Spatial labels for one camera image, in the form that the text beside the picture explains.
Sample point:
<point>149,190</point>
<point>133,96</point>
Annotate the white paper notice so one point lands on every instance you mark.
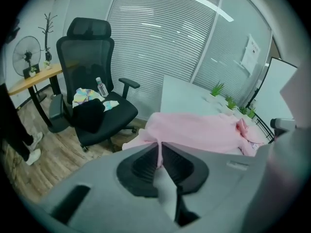
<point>251,52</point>

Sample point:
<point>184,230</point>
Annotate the black standing fan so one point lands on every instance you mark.
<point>26,54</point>

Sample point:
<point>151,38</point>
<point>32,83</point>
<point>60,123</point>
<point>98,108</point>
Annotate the large iridescent cloth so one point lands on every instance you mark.
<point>83,97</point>

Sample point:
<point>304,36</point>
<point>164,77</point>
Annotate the clear plastic water bottle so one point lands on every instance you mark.
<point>102,87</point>

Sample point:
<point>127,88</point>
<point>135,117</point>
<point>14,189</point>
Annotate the yellow wooden round table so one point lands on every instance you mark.
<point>36,78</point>

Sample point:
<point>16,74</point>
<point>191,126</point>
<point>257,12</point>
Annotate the pink cartoon print sweatshirt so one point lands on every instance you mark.
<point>194,130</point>

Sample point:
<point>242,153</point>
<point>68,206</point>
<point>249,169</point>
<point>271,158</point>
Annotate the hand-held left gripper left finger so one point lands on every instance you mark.
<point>136,173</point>

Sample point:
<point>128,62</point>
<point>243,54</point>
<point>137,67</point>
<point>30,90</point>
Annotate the small white potted plant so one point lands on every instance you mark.
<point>32,72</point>
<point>47,64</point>

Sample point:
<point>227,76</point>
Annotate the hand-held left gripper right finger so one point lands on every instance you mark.
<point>187,169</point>

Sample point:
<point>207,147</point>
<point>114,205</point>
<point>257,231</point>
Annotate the small iridescent cloth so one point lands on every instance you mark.
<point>110,105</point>

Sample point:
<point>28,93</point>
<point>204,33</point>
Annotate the large whiteboard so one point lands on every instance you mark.
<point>279,88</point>

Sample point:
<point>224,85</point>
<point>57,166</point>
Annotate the spiky green potted plant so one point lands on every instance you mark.
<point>217,90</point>
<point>230,103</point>

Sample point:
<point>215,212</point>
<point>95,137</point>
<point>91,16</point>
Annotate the black picture frame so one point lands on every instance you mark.
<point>26,73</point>

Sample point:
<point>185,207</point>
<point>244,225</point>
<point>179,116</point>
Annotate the black office chair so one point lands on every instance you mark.
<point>85,57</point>

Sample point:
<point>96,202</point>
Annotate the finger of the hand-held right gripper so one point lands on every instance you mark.
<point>283,124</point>

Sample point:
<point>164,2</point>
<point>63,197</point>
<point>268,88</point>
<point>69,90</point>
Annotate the tall spiky potted plant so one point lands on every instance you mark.
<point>251,113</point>

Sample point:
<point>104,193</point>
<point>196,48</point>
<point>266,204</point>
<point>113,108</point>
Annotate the black coat rack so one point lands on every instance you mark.
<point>47,33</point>

